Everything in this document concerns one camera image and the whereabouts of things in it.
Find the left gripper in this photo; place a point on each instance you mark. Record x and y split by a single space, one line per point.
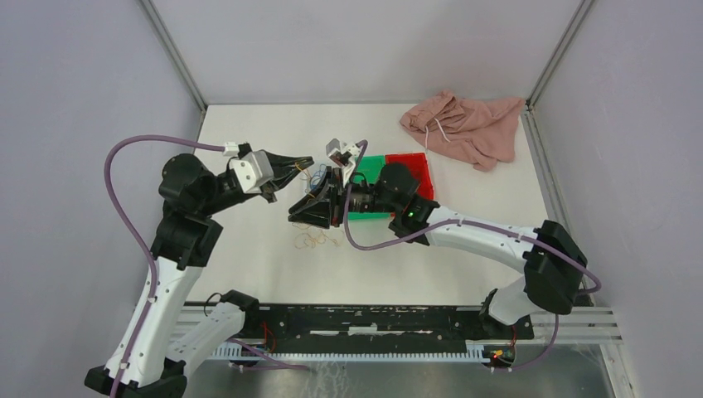
284 167

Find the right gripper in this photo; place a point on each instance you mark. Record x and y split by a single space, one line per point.
315 210

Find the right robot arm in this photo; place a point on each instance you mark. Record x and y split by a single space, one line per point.
552 266

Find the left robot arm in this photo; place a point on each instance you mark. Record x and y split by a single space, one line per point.
147 362

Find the clear plastic bin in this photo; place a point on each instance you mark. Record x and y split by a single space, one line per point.
313 176

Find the green plastic bin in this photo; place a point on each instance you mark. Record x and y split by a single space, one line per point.
368 170

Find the red plastic bin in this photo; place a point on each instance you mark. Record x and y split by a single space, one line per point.
419 168

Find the pink cloth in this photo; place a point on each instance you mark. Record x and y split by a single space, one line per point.
479 132

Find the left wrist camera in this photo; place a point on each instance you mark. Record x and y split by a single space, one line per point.
252 169

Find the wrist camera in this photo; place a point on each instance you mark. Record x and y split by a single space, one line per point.
252 169
346 156

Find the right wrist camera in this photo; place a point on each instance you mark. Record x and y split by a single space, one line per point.
346 156

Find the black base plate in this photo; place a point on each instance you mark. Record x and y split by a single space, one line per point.
404 343

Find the white cable duct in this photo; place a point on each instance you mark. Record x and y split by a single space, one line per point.
230 351

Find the aluminium frame rail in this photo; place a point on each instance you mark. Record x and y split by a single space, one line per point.
585 325

